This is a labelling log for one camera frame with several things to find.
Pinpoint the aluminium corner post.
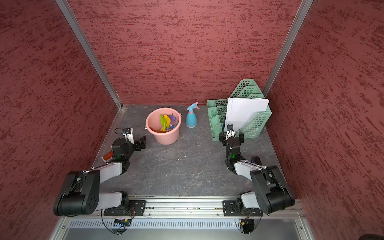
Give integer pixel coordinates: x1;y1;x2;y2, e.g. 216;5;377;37
56;0;123;110
263;0;313;97

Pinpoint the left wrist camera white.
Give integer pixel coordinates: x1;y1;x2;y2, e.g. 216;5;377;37
123;128;135;144

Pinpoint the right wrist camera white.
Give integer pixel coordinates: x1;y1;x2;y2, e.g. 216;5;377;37
226;124;236;139

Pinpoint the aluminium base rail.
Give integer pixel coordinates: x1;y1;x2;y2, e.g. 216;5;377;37
50;197;314;240

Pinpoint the green trowel yellow handle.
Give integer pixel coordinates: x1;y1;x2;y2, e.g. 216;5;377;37
160;115;166;133

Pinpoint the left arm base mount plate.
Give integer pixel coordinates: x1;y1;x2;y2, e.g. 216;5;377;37
104;200;147;218

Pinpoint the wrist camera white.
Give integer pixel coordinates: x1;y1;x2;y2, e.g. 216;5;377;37
123;128;135;144
226;124;236;139

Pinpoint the white paper stack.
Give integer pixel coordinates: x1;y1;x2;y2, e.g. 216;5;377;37
224;98;269;131

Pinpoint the pink plastic bucket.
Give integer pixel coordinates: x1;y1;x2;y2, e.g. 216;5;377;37
146;108;182;145

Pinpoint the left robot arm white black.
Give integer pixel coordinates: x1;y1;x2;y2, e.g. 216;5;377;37
53;136;147;217

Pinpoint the red flat box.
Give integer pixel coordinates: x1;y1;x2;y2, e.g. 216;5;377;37
102;151;114;163

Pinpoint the blue black stapler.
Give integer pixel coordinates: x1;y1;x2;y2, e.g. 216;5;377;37
251;156;262;165

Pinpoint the yellow plastic scoop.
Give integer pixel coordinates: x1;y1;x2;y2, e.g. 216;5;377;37
163;115;171;131

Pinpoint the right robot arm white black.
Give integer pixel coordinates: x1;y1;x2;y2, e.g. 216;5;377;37
219;125;295;215

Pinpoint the green mesh file organizer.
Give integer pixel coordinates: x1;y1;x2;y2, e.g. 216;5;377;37
207;79;272;142

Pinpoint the right aluminium corner post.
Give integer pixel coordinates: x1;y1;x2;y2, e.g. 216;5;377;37
263;0;313;97

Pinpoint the teal pink spray bottle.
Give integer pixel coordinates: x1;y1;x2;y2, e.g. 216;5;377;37
186;102;199;128

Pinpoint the purple shovel pink handle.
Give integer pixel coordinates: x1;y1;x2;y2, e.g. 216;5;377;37
168;115;178;126

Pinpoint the left aluminium corner post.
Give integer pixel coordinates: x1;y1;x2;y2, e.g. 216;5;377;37
56;0;123;110

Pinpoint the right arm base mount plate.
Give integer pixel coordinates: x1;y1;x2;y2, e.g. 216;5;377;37
222;199;263;217

